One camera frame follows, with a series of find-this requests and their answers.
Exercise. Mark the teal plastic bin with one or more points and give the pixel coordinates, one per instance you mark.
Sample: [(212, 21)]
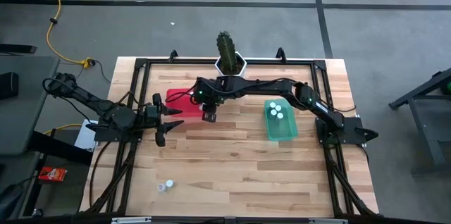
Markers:
[(282, 130)]

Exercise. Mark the tall green cactus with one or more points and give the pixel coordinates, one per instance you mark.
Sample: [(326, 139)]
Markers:
[(225, 51)]

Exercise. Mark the grey desk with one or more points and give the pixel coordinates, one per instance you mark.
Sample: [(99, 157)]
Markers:
[(24, 118)]

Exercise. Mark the black flat bar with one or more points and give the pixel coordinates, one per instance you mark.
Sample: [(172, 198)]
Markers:
[(17, 48)]

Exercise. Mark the grey metal table frame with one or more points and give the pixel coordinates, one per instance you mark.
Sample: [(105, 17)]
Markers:
[(426, 129)]

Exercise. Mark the black floor tape strip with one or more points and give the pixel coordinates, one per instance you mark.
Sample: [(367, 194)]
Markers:
[(176, 3), (322, 23)]

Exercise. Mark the red orange snack packet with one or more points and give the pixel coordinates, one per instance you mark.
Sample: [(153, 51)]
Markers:
[(53, 174)]

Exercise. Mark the green object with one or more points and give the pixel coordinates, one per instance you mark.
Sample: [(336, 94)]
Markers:
[(448, 87)]

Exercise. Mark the black speaker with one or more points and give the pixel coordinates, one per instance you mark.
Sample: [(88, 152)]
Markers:
[(8, 85)]

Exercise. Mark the red plastic bin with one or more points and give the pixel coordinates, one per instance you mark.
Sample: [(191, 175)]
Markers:
[(190, 110)]

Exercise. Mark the black desk leg bar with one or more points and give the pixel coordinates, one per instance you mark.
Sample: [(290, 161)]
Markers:
[(60, 148)]

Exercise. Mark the silver metal bracket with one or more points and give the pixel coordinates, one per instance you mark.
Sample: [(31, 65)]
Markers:
[(327, 221), (130, 220)]

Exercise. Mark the black bag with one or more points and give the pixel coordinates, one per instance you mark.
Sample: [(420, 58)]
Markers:
[(8, 203)]

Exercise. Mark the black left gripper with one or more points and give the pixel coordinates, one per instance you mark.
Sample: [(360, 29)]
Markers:
[(159, 118)]

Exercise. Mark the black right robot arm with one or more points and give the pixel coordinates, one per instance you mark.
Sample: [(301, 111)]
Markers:
[(264, 86)]

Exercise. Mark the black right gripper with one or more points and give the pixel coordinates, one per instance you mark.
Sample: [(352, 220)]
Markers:
[(211, 111)]

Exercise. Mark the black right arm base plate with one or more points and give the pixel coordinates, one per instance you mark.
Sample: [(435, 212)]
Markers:
[(352, 132)]

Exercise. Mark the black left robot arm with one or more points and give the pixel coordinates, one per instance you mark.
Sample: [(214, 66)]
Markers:
[(116, 116)]

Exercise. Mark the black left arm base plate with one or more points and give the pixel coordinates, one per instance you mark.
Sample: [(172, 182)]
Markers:
[(102, 135)]

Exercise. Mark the white box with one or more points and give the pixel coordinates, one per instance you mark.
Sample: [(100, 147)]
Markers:
[(86, 141)]

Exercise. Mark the black aluminium table frame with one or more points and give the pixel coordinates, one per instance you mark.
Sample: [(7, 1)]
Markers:
[(176, 61)]

